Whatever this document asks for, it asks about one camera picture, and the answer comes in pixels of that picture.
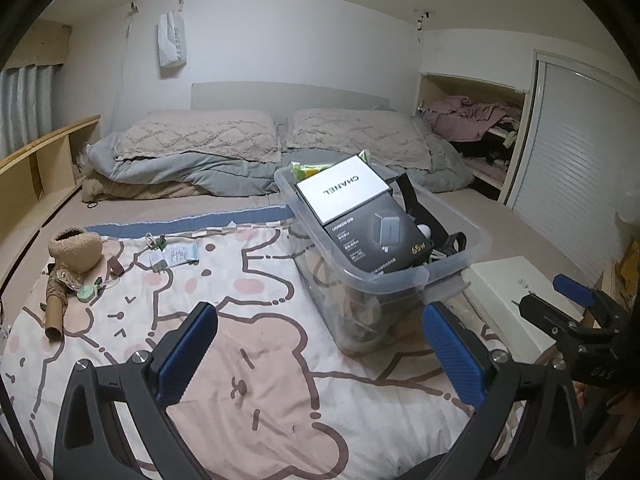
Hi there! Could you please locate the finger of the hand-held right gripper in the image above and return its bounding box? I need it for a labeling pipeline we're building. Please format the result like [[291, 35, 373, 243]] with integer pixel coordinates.
[[552, 274, 608, 311], [511, 292, 591, 346]]

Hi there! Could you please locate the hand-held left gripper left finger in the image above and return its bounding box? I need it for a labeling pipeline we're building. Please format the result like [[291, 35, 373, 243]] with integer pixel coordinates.
[[52, 301, 219, 480]]

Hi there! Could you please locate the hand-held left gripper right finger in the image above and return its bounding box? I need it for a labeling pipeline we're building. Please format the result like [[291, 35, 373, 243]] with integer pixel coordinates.
[[421, 302, 587, 480]]

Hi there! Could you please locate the clear plastic storage bin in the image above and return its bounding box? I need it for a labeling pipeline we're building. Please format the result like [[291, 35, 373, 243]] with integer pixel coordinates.
[[273, 157, 493, 356]]

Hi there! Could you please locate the black charger box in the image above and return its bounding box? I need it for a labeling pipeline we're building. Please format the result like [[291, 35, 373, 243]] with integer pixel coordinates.
[[324, 195, 436, 275]]

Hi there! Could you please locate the black and white gift box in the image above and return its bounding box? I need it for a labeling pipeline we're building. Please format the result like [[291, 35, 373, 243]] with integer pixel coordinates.
[[295, 155, 393, 226]]

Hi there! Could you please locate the flat white box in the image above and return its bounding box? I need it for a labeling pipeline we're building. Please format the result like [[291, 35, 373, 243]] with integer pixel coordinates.
[[462, 256, 596, 361]]

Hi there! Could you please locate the yellow cardboard box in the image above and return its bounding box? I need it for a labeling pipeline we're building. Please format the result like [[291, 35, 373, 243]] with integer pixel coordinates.
[[612, 240, 640, 301]]

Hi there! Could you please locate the cartoon printed blanket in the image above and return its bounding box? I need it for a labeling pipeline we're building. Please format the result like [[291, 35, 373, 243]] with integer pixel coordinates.
[[0, 205, 581, 480]]

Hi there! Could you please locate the white paper packet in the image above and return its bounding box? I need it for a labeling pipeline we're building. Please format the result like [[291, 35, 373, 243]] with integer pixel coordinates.
[[165, 245, 200, 265]]

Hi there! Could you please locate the white louvre door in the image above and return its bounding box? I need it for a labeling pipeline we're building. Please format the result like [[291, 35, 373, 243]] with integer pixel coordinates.
[[505, 50, 640, 286]]

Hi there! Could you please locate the cardboard tube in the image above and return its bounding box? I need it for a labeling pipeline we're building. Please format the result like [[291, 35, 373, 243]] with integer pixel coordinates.
[[42, 272, 71, 341]]

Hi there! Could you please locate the clear plastic wrap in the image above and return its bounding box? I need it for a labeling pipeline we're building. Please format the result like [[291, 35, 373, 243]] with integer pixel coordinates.
[[55, 267, 83, 291]]

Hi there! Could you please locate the beige bed sheet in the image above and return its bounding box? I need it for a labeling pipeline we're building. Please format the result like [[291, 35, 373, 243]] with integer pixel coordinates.
[[0, 180, 606, 311]]

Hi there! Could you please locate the beige plush slipper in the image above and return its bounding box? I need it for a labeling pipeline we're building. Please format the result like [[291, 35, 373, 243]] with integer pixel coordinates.
[[48, 227, 103, 273]]

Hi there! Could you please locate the dark clothes pile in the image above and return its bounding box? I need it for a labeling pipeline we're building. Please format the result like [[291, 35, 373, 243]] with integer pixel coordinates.
[[465, 130, 521, 176]]

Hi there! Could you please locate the beige fleece blanket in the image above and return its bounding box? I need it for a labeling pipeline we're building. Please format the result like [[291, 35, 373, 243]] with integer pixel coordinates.
[[81, 172, 201, 203]]

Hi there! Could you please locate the grey duvet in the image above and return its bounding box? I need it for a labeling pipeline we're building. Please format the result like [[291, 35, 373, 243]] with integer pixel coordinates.
[[85, 130, 476, 196]]

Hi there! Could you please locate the pink clothes pile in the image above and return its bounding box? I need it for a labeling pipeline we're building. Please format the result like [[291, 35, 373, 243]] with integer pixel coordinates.
[[422, 95, 523, 143]]

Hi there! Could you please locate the green dotted tissue pack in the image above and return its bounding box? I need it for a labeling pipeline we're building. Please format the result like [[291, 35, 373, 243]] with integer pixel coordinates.
[[290, 160, 331, 183]]

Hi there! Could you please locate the beige textured pillow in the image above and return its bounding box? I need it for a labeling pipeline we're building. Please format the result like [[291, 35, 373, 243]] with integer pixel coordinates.
[[117, 110, 283, 163], [287, 107, 433, 171]]

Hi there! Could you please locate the closet niche shelf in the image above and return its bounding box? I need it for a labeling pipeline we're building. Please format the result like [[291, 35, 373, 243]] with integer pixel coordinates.
[[419, 72, 530, 206]]

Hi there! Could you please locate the wooden bedside shelf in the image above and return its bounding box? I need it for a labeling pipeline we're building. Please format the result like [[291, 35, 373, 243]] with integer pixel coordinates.
[[0, 115, 102, 281]]

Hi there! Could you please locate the grey headboard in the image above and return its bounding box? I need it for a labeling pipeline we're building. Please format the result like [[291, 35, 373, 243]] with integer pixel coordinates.
[[191, 81, 391, 113]]

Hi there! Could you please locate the grey curtain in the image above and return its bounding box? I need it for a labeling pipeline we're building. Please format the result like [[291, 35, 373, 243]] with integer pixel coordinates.
[[0, 64, 56, 153]]

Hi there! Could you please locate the white paper bag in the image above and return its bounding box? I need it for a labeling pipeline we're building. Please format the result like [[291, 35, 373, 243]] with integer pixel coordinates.
[[157, 11, 187, 68]]

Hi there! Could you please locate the beige curtain valance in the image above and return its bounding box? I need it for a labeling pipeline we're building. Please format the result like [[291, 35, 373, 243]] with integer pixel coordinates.
[[20, 20, 73, 68]]

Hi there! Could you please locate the black strap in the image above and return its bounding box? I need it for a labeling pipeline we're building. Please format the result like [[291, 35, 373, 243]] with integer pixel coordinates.
[[395, 172, 468, 261]]

